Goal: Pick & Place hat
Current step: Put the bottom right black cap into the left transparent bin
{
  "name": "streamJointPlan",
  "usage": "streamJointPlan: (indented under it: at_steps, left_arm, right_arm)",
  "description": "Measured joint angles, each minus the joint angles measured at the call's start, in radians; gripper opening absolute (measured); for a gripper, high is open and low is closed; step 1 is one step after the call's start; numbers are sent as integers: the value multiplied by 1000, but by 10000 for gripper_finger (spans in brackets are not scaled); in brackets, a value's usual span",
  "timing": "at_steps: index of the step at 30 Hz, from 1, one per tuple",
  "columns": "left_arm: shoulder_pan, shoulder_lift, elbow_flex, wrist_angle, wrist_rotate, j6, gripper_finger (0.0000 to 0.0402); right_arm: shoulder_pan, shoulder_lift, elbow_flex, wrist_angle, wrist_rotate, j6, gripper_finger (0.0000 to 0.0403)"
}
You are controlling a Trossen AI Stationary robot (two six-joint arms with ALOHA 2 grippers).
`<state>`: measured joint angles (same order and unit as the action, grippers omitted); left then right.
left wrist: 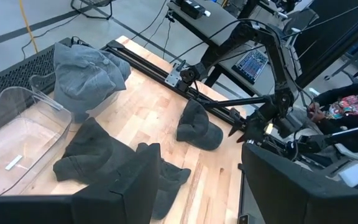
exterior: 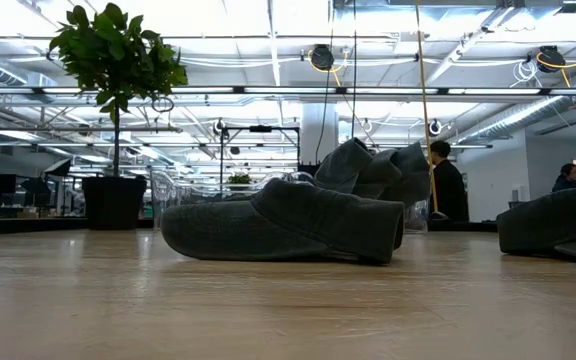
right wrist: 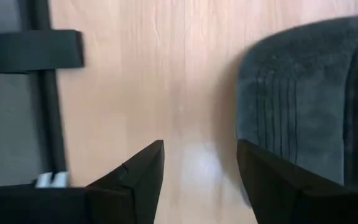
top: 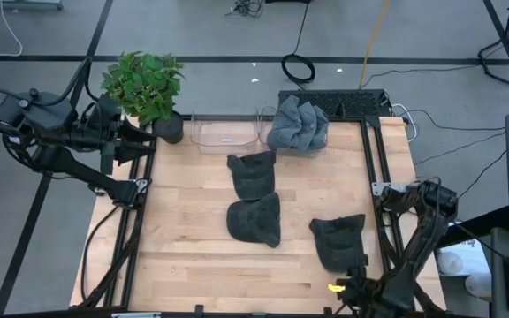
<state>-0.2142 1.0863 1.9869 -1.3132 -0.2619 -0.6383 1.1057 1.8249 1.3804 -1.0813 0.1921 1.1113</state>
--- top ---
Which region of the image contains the black cable bundle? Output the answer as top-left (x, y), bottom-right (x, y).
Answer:
top-left (225, 0), bottom-right (265, 18)

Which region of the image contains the black metal beam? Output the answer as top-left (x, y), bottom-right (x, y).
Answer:
top-left (439, 205), bottom-right (509, 248)

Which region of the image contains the green plant in black pot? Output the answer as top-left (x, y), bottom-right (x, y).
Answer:
top-left (99, 50), bottom-right (186, 146)

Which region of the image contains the black coiled cable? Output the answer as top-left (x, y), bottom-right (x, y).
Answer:
top-left (279, 0), bottom-right (317, 86)

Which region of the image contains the clear plastic bin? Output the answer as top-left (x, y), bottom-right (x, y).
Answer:
top-left (189, 112), bottom-right (262, 149)
top-left (256, 105), bottom-right (331, 159)

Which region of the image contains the thick yellow hanging cable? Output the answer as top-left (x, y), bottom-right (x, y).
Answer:
top-left (358, 0), bottom-right (391, 90)

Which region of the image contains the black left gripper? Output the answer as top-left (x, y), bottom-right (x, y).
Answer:
top-left (96, 99), bottom-right (157, 165)

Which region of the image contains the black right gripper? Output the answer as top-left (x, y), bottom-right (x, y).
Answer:
top-left (337, 264), bottom-right (382, 315)

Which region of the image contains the silver metal strip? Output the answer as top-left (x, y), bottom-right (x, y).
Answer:
top-left (110, 311), bottom-right (163, 318)

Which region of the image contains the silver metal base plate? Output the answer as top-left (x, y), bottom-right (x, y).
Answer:
top-left (370, 181), bottom-right (408, 198)
top-left (91, 178), bottom-right (150, 196)

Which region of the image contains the white round container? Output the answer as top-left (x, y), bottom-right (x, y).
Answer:
top-left (464, 272), bottom-right (493, 301)
top-left (435, 250), bottom-right (465, 277)

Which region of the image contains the grey metal base bar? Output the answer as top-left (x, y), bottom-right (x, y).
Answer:
top-left (0, 0), bottom-right (65, 11)

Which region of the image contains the dark charcoal denim cap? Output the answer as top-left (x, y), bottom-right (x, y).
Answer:
top-left (226, 150), bottom-right (277, 201)
top-left (308, 213), bottom-right (368, 274)
top-left (225, 192), bottom-right (282, 248)

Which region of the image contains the black perforated mat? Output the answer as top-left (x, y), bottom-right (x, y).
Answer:
top-left (277, 88), bottom-right (391, 119)

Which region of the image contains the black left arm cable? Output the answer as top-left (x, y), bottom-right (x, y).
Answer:
top-left (80, 203), bottom-right (121, 304)

